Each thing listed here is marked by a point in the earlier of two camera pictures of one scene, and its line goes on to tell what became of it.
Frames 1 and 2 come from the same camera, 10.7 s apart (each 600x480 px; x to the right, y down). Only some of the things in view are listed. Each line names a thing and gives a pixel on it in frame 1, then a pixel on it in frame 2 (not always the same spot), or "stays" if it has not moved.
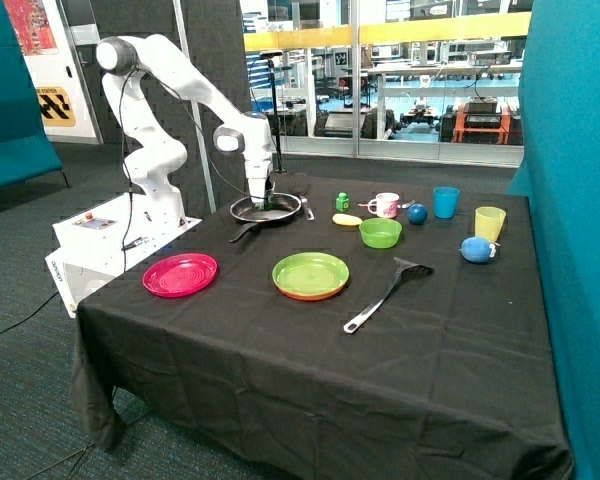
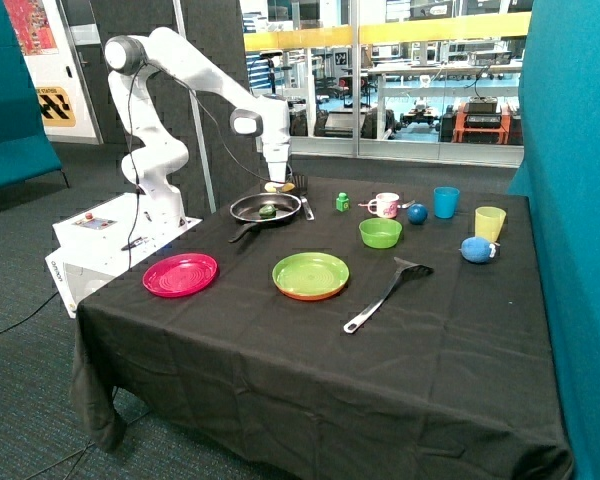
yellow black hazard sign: x=55 y=107 stays
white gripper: x=257 y=171 to x=277 y=154
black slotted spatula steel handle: x=404 y=271 stays
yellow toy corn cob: x=346 y=219 to x=271 y=187
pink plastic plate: x=180 y=275 stays
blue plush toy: x=478 y=250 stays
